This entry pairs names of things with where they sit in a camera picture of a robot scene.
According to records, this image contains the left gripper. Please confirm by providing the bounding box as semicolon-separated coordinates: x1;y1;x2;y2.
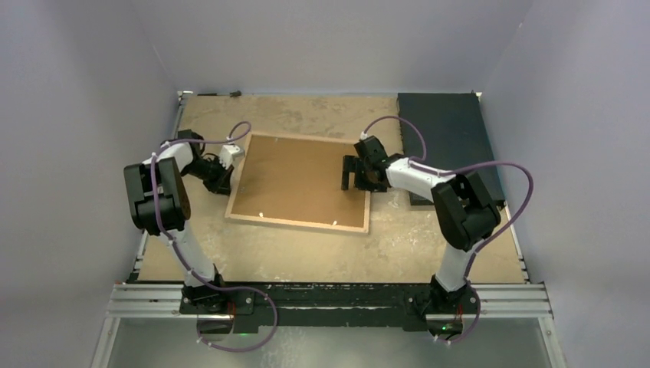
182;157;235;198

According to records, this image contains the picture frame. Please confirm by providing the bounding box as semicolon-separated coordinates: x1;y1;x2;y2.
224;130;372;235

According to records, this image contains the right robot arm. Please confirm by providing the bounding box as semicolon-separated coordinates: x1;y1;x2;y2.
341;136;501;312

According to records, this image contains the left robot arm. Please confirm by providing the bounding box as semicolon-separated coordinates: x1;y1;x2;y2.
123;130;243;314

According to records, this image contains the black foam mat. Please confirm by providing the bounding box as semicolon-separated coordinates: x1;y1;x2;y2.
396;92;507;207

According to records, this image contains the black mounting plate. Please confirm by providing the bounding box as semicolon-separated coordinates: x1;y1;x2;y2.
179;281;479;334

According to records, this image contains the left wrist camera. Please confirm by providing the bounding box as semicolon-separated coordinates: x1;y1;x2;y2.
218;143;245;169

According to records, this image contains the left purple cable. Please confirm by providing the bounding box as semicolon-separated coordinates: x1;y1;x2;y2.
149;120;279;353

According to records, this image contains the purple cable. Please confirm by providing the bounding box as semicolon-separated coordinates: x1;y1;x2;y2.
359;115;535;347
149;120;279;353

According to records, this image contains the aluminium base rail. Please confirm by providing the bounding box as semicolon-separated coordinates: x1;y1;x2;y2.
106;284;553;318

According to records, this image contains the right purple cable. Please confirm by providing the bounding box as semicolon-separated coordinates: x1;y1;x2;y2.
359;115;535;347

